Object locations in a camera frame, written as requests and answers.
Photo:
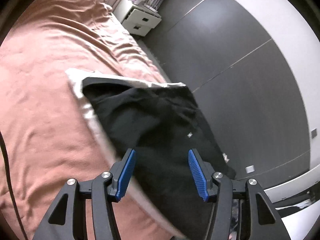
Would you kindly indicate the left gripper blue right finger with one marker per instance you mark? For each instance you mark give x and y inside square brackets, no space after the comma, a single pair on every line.
[202,175]

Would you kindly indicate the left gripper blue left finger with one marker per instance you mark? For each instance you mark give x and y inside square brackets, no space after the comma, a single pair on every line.
[121,174]

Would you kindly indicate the black shirt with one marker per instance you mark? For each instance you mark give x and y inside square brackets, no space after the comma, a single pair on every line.
[161,124]

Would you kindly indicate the white pillow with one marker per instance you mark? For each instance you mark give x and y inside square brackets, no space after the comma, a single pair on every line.
[76,77]

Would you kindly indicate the brown bed sheet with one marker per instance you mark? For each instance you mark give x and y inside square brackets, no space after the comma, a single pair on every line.
[46,136]

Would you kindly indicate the dark grey wardrobe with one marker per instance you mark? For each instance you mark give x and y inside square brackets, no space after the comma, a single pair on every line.
[241,82]

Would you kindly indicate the white nightstand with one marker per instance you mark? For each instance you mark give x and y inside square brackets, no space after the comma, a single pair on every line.
[136,19]

